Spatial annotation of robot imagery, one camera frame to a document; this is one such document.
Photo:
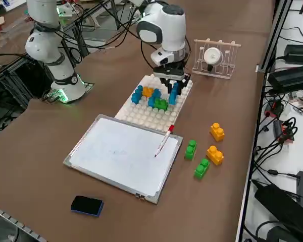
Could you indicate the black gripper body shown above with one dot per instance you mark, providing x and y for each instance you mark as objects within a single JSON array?
[{"x": 169, "y": 71}]

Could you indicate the blue three-stud block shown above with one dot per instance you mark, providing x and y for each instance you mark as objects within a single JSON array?
[
  {"x": 154, "y": 97},
  {"x": 173, "y": 97},
  {"x": 137, "y": 94}
]

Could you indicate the green two-stud block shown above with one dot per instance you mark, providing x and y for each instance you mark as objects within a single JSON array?
[
  {"x": 201, "y": 169},
  {"x": 161, "y": 104},
  {"x": 190, "y": 150}
]

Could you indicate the yellow two-stud block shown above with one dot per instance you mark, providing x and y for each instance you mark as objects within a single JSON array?
[
  {"x": 147, "y": 91},
  {"x": 218, "y": 132}
]

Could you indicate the red-capped whiteboard pen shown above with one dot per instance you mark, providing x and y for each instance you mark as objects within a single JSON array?
[{"x": 164, "y": 141}]

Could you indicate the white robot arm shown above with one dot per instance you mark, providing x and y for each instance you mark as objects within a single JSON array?
[{"x": 166, "y": 25}]

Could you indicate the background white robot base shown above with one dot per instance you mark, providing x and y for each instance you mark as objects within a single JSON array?
[{"x": 64, "y": 11}]

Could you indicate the white studded baseplate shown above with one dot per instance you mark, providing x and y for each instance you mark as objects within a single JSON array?
[{"x": 151, "y": 118}]

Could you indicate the yellow block with tag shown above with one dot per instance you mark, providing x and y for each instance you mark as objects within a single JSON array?
[{"x": 215, "y": 155}]

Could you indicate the black and red plug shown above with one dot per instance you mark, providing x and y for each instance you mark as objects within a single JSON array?
[
  {"x": 284, "y": 131},
  {"x": 275, "y": 107}
]

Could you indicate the black power adapter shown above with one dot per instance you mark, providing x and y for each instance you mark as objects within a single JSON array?
[
  {"x": 300, "y": 53},
  {"x": 290, "y": 75},
  {"x": 280, "y": 204}
]

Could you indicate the black and blue eraser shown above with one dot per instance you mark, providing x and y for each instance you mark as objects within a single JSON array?
[{"x": 87, "y": 204}]

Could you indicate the whiteboard with metal frame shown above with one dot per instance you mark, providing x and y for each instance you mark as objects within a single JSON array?
[{"x": 121, "y": 156}]

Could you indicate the aluminium frame post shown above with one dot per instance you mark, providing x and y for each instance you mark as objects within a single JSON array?
[{"x": 274, "y": 37}]

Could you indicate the slotted aluminium rail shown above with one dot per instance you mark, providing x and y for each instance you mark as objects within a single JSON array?
[{"x": 15, "y": 221}]

